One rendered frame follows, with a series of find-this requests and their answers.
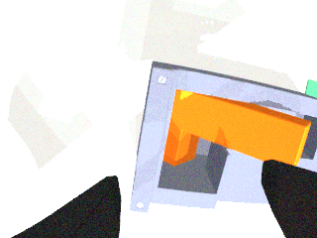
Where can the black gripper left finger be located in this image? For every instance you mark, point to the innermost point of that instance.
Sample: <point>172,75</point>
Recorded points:
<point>95,213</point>

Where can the orange l-shaped part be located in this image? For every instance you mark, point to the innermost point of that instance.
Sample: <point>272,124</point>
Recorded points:
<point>243,127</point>

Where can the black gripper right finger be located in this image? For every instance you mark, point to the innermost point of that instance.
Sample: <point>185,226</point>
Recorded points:
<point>291,192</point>

